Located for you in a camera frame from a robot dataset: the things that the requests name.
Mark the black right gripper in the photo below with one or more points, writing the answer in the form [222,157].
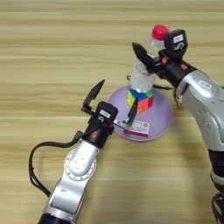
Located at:
[173,70]

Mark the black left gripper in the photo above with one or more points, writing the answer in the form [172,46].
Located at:
[100,134]

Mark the clear bottle red cap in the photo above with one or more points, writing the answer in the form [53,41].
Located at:
[141,78]

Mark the multicolour puzzle cube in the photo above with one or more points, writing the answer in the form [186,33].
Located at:
[143,102]

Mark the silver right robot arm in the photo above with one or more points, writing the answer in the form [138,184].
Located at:
[204,108]

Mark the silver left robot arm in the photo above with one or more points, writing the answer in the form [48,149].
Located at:
[75,169]

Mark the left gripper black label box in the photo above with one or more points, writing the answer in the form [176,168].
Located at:
[106,112]

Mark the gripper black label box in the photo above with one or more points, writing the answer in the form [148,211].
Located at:
[176,43]
[106,112]

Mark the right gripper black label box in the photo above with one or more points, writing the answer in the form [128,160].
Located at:
[176,43]

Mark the white magenta card box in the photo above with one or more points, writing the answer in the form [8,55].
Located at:
[140,128]

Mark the purple round plate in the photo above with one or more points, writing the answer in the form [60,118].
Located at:
[159,116]

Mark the yellow black tape measure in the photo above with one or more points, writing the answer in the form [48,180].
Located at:
[178,100]

